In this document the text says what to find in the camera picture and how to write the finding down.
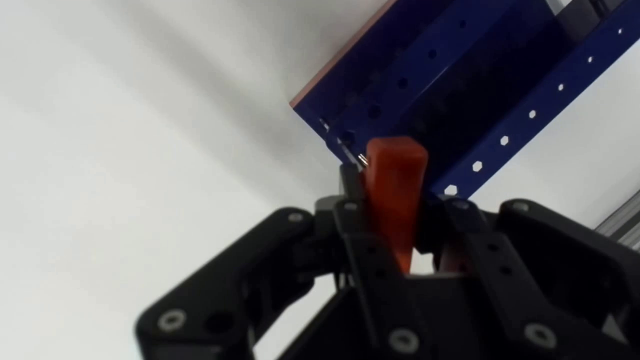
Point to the white table cover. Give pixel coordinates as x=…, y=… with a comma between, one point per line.
x=132, y=167

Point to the blue tool rack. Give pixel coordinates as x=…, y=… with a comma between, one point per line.
x=467, y=81

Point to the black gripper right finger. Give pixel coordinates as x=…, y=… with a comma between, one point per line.
x=532, y=266

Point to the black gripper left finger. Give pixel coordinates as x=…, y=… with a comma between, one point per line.
x=200, y=312

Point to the orange rectangular block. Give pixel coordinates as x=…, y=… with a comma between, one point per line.
x=397, y=186

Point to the aluminium rail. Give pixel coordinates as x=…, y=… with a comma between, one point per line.
x=623, y=226

